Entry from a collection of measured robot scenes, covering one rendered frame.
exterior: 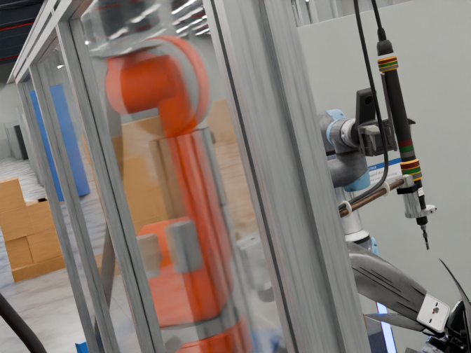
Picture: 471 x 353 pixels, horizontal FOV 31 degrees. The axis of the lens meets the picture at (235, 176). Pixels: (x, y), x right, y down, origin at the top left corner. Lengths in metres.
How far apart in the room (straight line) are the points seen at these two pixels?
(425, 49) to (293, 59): 3.58
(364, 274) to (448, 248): 2.22
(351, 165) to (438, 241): 1.88
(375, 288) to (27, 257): 9.36
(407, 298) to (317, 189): 1.47
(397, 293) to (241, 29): 1.51
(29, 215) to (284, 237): 10.54
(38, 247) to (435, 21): 7.77
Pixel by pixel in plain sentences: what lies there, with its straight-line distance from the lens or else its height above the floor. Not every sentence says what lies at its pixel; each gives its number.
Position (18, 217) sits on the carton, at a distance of 11.01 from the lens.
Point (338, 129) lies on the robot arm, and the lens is 2.27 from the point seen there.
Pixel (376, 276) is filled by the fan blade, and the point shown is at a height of 1.36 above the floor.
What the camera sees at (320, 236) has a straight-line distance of 0.51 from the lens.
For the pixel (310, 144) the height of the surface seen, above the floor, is 1.82.
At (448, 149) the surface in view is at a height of 1.29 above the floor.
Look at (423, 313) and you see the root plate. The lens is 1.97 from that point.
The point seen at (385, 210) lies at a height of 1.10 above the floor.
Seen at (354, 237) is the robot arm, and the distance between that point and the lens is 2.70.
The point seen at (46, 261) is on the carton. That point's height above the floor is 0.14.
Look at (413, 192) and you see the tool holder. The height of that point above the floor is 1.52.
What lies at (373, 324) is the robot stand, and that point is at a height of 1.00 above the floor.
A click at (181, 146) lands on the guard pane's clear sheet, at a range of 0.77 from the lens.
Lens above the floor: 1.88
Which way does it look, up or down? 7 degrees down
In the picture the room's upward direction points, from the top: 14 degrees counter-clockwise
